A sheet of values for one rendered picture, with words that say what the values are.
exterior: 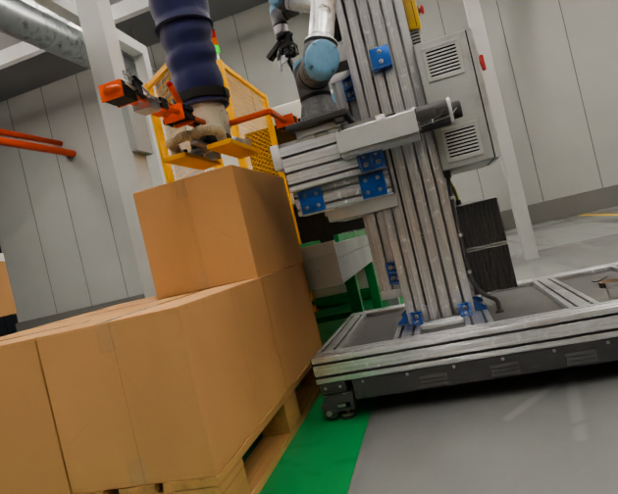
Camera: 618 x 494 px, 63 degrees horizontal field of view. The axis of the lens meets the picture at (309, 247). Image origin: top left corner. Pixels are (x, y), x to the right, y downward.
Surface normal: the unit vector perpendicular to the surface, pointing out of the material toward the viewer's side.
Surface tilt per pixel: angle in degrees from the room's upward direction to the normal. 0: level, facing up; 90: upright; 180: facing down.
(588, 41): 90
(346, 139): 90
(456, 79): 90
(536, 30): 90
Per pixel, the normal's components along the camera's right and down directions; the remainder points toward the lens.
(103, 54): -0.23, 0.06
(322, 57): 0.18, 0.09
